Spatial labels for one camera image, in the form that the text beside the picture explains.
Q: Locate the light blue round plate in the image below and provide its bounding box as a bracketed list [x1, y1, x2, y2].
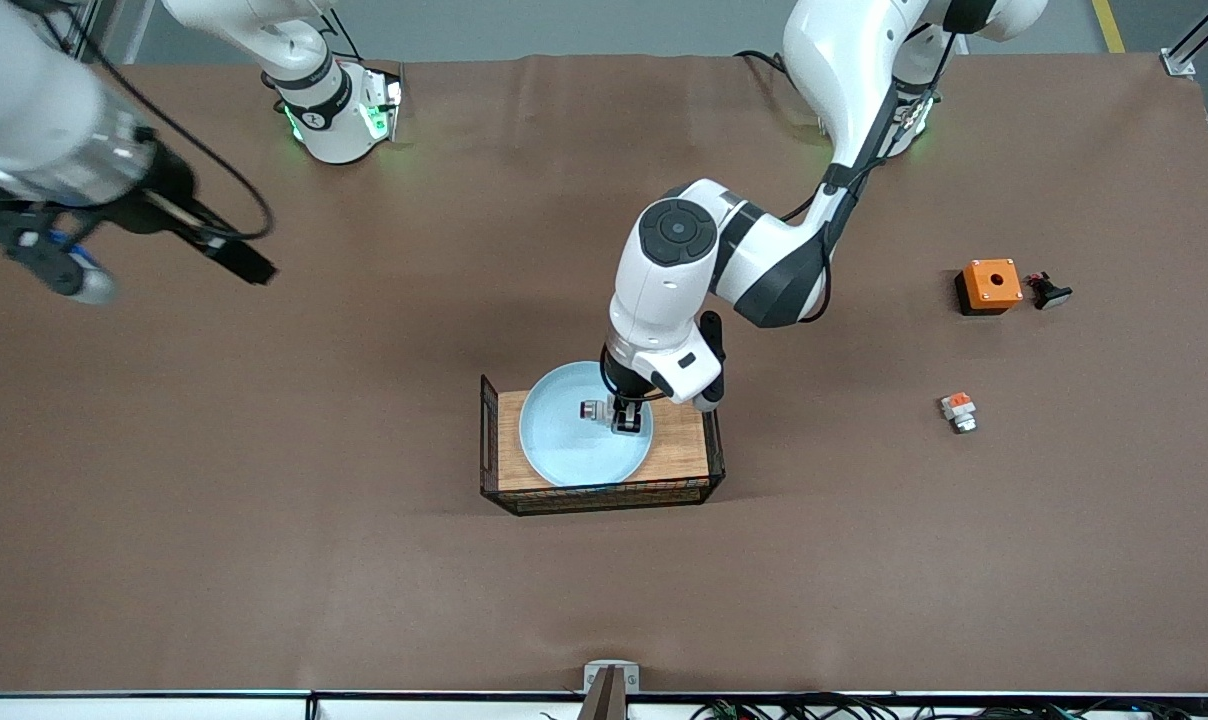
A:
[519, 361, 656, 489]

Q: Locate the right arm base connector plate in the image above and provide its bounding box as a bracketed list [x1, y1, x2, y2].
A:
[361, 66, 404, 144]

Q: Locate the orange push button box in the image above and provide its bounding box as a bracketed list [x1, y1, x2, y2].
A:
[955, 258, 1024, 317]

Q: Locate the black push button head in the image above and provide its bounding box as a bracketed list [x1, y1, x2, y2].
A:
[1024, 270, 1074, 312]

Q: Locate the brown table cover mat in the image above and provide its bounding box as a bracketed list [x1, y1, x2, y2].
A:
[0, 50, 1208, 695]

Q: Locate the wire basket with wooden board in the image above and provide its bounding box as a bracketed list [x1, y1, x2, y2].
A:
[479, 359, 727, 517]

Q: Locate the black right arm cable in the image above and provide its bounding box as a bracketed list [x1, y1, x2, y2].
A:
[19, 0, 277, 243]

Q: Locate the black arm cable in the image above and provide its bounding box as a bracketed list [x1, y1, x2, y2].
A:
[19, 0, 277, 243]
[776, 30, 957, 325]

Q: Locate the aluminium frame profile with braces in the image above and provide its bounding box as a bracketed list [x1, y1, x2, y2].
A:
[59, 0, 125, 63]

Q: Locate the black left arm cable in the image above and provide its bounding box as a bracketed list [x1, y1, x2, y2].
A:
[776, 30, 957, 325]

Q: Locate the grey metal table bracket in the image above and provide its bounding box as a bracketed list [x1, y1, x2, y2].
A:
[583, 660, 641, 695]

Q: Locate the brown post at table edge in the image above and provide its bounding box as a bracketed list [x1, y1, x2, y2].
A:
[576, 666, 628, 720]

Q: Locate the black left base cable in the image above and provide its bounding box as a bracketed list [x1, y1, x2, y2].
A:
[733, 49, 791, 81]

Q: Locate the black cable bundle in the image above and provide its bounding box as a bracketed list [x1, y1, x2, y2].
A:
[689, 692, 1208, 720]

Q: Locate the white table edge rail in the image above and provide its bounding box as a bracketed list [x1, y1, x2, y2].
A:
[0, 689, 1208, 720]

